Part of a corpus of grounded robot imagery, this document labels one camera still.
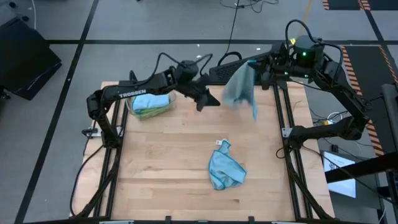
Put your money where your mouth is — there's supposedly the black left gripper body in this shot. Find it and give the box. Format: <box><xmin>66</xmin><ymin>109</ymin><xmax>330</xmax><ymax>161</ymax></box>
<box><xmin>179</xmin><ymin>77</ymin><xmax>211</xmax><ymax>112</ymax></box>

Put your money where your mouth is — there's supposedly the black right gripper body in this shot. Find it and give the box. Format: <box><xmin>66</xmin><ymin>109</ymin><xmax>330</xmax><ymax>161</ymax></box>
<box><xmin>260</xmin><ymin>43</ymin><xmax>296</xmax><ymax>90</ymax></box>

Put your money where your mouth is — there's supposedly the blue microfiber towel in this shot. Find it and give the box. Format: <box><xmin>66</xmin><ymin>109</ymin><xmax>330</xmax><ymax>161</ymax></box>
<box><xmin>132</xmin><ymin>93</ymin><xmax>171</xmax><ymax>111</ymax></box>
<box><xmin>222</xmin><ymin>60</ymin><xmax>259</xmax><ymax>121</ymax></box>
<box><xmin>208</xmin><ymin>139</ymin><xmax>248</xmax><ymax>191</ymax></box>

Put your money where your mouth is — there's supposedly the green microfiber towel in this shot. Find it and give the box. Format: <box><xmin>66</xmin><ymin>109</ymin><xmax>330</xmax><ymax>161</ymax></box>
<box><xmin>136</xmin><ymin>107</ymin><xmax>171</xmax><ymax>119</ymax></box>

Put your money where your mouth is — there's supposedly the clear plastic bin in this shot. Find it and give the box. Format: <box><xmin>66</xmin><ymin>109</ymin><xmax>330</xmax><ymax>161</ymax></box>
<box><xmin>125</xmin><ymin>90</ymin><xmax>177</xmax><ymax>121</ymax></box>

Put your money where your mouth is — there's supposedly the black perforated computer case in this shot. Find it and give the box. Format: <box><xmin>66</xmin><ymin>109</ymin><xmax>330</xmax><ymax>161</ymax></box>
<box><xmin>208</xmin><ymin>51</ymin><xmax>274</xmax><ymax>85</ymax></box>

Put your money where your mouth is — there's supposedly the black mat with orange stripes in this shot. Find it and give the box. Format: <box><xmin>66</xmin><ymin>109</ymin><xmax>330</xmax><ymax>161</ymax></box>
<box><xmin>338</xmin><ymin>45</ymin><xmax>398</xmax><ymax>157</ymax></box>
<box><xmin>322</xmin><ymin>0</ymin><xmax>398</xmax><ymax>12</ymax></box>

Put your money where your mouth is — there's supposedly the black metal stand beam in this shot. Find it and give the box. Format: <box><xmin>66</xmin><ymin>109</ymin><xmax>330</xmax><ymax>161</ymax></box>
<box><xmin>325</xmin><ymin>152</ymin><xmax>398</xmax><ymax>184</ymax></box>

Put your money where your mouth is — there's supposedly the white printed paper sheet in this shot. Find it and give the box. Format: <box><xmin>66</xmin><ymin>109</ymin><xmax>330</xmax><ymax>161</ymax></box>
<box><xmin>323</xmin><ymin>151</ymin><xmax>357</xmax><ymax>199</ymax></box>

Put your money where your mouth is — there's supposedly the large black equipment case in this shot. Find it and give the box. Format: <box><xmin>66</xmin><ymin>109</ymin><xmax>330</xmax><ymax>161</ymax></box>
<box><xmin>0</xmin><ymin>17</ymin><xmax>63</xmax><ymax>101</ymax></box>

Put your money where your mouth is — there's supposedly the black cable loop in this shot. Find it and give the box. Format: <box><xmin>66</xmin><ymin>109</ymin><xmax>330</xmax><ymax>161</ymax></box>
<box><xmin>216</xmin><ymin>51</ymin><xmax>243</xmax><ymax>67</ymax></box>

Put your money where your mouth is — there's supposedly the black hanging cable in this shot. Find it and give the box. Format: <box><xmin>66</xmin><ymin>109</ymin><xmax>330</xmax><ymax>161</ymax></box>
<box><xmin>219</xmin><ymin>0</ymin><xmax>280</xmax><ymax>55</ymax></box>

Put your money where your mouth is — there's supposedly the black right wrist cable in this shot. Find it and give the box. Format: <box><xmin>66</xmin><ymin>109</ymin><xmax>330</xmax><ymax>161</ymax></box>
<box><xmin>285</xmin><ymin>19</ymin><xmax>344</xmax><ymax>88</ymax></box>

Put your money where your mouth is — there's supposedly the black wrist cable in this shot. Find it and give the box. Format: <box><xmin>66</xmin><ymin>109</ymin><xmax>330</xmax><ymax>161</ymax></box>
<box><xmin>285</xmin><ymin>19</ymin><xmax>344</xmax><ymax>88</ymax></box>
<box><xmin>136</xmin><ymin>52</ymin><xmax>214</xmax><ymax>88</ymax></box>

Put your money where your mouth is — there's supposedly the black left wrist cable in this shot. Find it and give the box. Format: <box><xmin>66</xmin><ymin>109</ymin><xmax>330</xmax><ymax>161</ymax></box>
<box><xmin>136</xmin><ymin>52</ymin><xmax>214</xmax><ymax>88</ymax></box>

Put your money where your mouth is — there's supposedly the black metal table frame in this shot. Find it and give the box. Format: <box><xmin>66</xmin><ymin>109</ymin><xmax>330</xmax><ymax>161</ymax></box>
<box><xmin>70</xmin><ymin>70</ymin><xmax>335</xmax><ymax>224</ymax></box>

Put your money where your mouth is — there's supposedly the yellow cable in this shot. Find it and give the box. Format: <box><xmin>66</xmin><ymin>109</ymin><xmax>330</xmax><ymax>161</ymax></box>
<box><xmin>303</xmin><ymin>0</ymin><xmax>314</xmax><ymax>22</ymax></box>

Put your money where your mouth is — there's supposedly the white coiled cable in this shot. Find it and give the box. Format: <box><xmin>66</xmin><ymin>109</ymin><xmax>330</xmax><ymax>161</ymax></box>
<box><xmin>326</xmin><ymin>111</ymin><xmax>344</xmax><ymax>122</ymax></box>

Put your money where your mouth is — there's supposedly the silver left base bracket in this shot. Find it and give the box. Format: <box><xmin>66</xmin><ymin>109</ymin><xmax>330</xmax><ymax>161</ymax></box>
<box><xmin>82</xmin><ymin>126</ymin><xmax>103</xmax><ymax>138</ymax></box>

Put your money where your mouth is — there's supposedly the black left arm base cable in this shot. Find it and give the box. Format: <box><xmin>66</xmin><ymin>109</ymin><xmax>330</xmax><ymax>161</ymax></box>
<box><xmin>69</xmin><ymin>144</ymin><xmax>106</xmax><ymax>218</ymax></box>

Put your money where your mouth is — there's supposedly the thin white cable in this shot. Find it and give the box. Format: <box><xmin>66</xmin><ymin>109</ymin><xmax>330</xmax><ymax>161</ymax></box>
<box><xmin>30</xmin><ymin>0</ymin><xmax>37</xmax><ymax>31</ymax></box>

